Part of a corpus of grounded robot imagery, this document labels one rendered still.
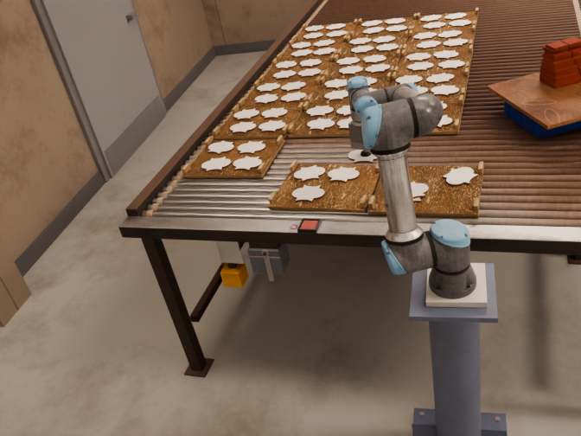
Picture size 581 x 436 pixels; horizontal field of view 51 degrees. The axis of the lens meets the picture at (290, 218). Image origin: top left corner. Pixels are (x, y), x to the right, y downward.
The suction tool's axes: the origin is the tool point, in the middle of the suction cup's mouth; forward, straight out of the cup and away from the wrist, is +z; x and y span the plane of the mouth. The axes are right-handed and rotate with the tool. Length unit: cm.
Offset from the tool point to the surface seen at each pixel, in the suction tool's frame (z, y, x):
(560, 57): -5, -46, -95
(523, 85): 8, -31, -93
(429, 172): 18.1, -14.3, -23.9
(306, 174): 17.2, 34.9, -5.7
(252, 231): 20, 35, 35
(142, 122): 96, 328, -150
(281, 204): 18.2, 32.6, 17.2
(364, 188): 18.1, 5.7, -4.8
